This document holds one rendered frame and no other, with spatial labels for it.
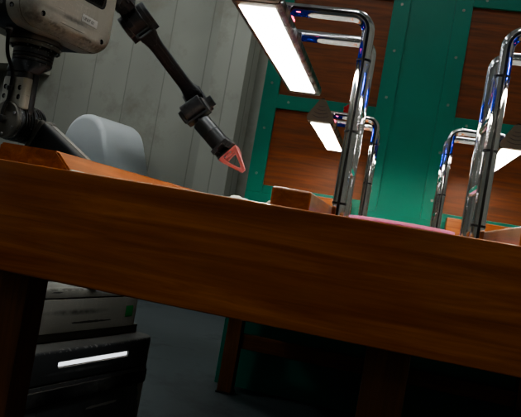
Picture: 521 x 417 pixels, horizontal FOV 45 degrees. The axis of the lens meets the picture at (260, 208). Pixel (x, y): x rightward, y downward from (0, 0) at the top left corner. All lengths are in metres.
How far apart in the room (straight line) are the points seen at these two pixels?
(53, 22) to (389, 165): 1.48
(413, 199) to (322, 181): 0.38
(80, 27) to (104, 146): 3.07
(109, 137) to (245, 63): 1.19
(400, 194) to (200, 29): 3.30
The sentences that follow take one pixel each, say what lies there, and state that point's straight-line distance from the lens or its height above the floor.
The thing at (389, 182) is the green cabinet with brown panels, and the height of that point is 0.97.
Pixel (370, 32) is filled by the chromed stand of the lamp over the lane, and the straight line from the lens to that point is 1.19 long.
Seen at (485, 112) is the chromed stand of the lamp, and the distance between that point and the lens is 1.31.
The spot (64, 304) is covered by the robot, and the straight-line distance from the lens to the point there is 1.62.
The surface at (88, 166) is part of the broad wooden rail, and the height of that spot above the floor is 0.75.
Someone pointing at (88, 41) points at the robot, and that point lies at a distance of 1.92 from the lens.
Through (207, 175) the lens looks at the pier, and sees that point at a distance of 5.01.
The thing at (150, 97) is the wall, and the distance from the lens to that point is 5.70.
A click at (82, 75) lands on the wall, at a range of 6.27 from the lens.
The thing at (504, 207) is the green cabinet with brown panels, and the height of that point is 0.94.
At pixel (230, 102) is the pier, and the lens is 5.04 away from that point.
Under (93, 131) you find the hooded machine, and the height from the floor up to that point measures 1.17.
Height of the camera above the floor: 0.71
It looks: 1 degrees up
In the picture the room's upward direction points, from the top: 10 degrees clockwise
